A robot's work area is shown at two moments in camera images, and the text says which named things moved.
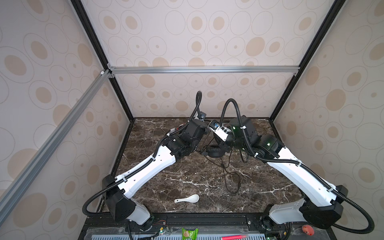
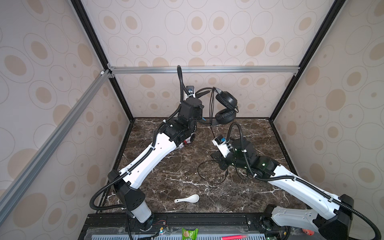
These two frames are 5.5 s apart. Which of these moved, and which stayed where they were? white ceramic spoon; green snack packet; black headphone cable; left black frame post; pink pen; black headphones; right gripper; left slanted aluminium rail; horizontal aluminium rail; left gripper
Moved: black headphone cable; right gripper; black headphones; left gripper
Stayed: left black frame post; green snack packet; white ceramic spoon; horizontal aluminium rail; left slanted aluminium rail; pink pen
